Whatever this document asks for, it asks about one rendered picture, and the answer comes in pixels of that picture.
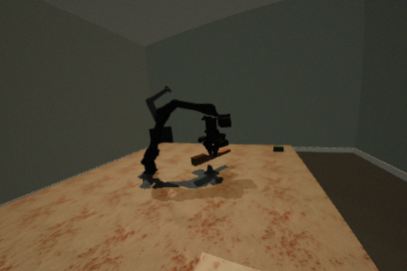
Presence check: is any orange bar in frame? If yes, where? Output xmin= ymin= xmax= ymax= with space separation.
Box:
xmin=191 ymin=148 xmax=230 ymax=166

